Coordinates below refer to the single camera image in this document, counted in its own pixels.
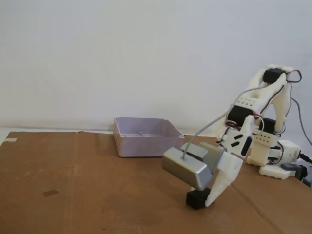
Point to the grey plastic box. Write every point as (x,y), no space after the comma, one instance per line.
(148,147)

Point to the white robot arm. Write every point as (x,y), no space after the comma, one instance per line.
(263,95)

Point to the grey table clamp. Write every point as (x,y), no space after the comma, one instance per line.
(291,167)

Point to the brown cardboard sheet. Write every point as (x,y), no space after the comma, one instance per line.
(97,195)

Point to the black rectangular block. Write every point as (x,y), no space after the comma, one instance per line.
(195,201)

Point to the silver webcam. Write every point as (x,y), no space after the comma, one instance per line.
(185,170)

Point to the pale masking tape piece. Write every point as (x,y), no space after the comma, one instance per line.
(11,140)

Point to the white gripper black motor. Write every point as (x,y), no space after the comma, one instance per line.
(230,166)

